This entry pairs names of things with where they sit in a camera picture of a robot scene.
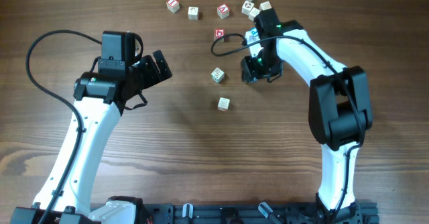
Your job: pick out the wooden block ladybug picture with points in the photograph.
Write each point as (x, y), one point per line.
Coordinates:
(247, 7)

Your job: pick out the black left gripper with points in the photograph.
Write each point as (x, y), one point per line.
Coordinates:
(151, 70)

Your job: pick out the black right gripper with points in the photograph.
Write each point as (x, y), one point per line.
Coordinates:
(250, 72)

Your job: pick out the red O letter block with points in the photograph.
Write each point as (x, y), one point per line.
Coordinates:
(218, 34)

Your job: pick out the wooden block red side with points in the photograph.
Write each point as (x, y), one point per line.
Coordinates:
(223, 104)

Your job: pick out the light blue P block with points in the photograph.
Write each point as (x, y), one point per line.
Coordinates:
(254, 32)

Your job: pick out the green Z wooden block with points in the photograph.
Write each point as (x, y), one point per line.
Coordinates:
(217, 75)

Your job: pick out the red A letter block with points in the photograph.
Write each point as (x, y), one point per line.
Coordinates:
(223, 11)

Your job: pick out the wooden block green side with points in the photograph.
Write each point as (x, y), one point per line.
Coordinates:
(253, 13)

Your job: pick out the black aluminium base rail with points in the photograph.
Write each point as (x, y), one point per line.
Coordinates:
(231, 214)

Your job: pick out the red I letter block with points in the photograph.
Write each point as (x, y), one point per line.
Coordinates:
(173, 5)

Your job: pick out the wooden block number 2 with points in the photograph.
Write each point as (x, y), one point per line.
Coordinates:
(193, 13)

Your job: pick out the yellow-sided wooden block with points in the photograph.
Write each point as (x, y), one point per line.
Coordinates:
(265, 5)

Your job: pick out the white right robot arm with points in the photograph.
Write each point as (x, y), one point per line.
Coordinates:
(339, 111)

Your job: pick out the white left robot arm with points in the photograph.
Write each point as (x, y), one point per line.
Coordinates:
(100, 99)

